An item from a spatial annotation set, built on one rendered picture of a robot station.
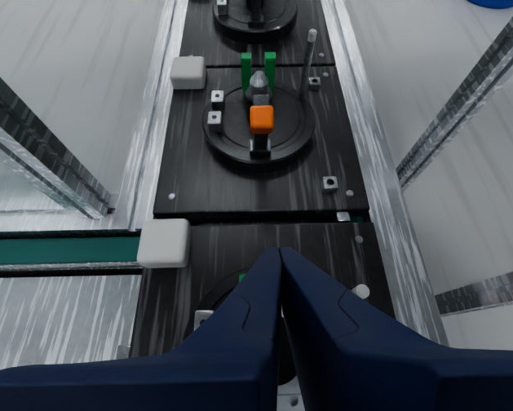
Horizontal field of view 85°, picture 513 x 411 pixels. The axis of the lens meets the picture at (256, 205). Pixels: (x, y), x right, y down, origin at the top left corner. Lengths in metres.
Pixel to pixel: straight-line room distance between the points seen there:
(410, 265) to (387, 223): 0.05
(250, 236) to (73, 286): 0.22
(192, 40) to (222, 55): 0.06
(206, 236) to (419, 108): 0.48
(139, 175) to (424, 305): 0.34
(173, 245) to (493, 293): 0.28
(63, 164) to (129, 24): 0.57
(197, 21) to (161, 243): 0.40
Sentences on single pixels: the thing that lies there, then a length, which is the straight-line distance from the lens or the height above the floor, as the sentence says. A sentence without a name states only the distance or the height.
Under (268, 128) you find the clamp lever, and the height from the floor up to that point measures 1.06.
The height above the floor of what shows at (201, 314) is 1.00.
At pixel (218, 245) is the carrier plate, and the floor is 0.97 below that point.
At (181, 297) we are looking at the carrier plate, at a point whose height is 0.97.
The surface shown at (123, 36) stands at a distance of 0.80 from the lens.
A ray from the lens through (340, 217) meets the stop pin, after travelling 0.32.
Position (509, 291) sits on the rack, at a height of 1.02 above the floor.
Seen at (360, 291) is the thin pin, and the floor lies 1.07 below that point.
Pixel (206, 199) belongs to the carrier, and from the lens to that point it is 0.32.
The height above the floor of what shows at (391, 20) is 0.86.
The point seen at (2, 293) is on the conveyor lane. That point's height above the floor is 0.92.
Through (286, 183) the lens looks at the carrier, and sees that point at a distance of 0.32.
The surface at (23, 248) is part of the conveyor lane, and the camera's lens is 0.41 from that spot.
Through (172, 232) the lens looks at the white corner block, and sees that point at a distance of 0.28.
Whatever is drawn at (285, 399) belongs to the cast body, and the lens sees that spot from 0.19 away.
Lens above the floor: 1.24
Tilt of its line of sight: 63 degrees down
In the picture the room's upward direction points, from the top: straight up
